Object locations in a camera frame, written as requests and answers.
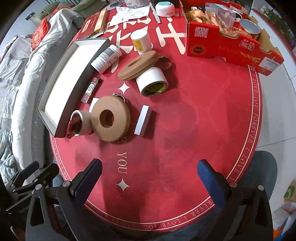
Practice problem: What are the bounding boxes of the blue-grey chair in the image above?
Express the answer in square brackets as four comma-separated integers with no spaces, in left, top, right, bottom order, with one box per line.
[251,151,278,200]

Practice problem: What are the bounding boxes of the red round tablecloth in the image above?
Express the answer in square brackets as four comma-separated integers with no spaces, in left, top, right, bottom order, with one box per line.
[50,0,263,232]

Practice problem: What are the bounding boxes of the small red box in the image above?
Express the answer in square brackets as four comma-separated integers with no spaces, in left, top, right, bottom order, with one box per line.
[81,77,102,104]

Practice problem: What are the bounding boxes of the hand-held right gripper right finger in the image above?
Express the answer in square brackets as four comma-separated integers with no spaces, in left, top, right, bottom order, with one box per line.
[197,159,274,241]

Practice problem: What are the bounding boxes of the potted green plants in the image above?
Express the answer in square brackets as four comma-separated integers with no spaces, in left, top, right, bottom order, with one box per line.
[266,7,296,44]

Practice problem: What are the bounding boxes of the flat red gift box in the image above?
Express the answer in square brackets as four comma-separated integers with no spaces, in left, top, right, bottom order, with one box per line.
[79,9,109,39]

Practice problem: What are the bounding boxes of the paper shopping bag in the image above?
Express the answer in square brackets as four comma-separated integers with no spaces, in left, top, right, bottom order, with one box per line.
[272,183,296,234]

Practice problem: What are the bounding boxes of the red patterned cushion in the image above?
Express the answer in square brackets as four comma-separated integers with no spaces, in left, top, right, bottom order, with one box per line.
[32,17,50,49]

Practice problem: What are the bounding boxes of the golden crumpled wrapper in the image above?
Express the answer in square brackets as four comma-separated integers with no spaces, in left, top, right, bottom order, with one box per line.
[190,9,210,23]

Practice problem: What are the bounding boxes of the white jar with teal lid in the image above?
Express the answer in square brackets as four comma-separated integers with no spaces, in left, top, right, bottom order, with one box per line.
[155,1,175,17]

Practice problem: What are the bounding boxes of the grey striped cloth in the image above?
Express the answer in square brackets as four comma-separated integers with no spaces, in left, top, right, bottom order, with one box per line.
[0,35,31,130]

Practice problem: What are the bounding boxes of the white rectangular block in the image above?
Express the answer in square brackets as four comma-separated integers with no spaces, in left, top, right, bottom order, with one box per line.
[134,105,152,136]

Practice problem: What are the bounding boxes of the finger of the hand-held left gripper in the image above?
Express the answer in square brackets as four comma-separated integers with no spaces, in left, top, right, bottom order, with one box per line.
[13,163,60,198]
[7,161,40,189]

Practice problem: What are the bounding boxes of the clear plastic container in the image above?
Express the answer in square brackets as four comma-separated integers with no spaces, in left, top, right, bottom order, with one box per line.
[205,3,237,26]

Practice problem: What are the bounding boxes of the brown tape roll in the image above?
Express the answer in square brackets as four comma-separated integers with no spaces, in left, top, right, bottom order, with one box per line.
[117,50,159,81]

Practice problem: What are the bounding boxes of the white pill bottle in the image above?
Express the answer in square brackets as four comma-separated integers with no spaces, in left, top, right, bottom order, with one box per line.
[91,44,122,74]

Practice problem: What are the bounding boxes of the red cardboard box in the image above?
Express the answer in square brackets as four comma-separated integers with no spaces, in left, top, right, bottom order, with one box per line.
[179,0,285,77]

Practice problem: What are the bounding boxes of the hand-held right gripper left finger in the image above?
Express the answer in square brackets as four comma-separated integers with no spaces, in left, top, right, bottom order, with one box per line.
[25,158,103,241]

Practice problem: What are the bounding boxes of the beige masking tape roll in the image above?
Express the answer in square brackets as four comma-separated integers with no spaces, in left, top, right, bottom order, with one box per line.
[69,110,93,136]

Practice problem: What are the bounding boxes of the sofa with white cover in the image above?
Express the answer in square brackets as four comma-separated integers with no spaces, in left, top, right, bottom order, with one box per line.
[0,9,78,186]

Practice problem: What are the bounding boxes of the white crumpled paper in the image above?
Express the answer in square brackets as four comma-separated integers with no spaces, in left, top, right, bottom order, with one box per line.
[116,6,151,23]

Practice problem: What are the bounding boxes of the white plastic strip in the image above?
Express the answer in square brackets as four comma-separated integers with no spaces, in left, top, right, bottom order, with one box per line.
[149,2,161,24]

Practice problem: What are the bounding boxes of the grey shallow box tray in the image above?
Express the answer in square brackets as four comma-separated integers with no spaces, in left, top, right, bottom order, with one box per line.
[36,38,111,138]

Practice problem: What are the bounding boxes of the white tape roll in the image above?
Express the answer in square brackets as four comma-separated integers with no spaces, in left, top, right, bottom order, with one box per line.
[136,67,168,97]

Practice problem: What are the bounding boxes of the thick wooden ring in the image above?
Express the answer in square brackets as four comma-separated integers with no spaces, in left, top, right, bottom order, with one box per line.
[90,96,130,142]

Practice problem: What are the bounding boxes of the white bottle with yellow label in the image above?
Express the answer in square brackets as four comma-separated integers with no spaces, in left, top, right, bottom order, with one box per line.
[130,29,153,55]

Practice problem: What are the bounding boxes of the metal tin can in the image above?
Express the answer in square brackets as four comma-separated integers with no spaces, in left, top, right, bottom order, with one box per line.
[239,19,261,42]

